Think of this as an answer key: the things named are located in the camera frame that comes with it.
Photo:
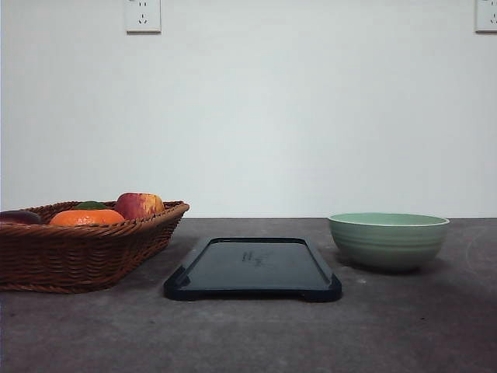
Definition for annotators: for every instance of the dark rectangular tray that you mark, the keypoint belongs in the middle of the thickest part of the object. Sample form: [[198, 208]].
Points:
[[254, 267]]

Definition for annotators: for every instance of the orange mandarin fruit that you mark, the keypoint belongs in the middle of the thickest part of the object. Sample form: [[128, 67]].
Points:
[[87, 217]]

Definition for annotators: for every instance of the brown wicker basket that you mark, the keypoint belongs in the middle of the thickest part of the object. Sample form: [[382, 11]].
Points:
[[46, 258]]

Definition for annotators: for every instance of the green lime fruit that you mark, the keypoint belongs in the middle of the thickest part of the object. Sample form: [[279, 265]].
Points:
[[90, 205]]

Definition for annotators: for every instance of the red yellow apple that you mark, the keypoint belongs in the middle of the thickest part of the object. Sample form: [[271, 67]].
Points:
[[139, 205]]

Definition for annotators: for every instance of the white wall socket right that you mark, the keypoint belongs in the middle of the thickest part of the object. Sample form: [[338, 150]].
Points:
[[484, 16]]

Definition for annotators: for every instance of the white wall socket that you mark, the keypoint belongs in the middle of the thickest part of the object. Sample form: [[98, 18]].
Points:
[[142, 18], [484, 16]]

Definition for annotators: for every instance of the green ceramic bowl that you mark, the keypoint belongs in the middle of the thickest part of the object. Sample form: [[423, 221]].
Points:
[[388, 240]]

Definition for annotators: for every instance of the white wall socket left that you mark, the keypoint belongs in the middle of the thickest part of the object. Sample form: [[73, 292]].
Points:
[[142, 18]]

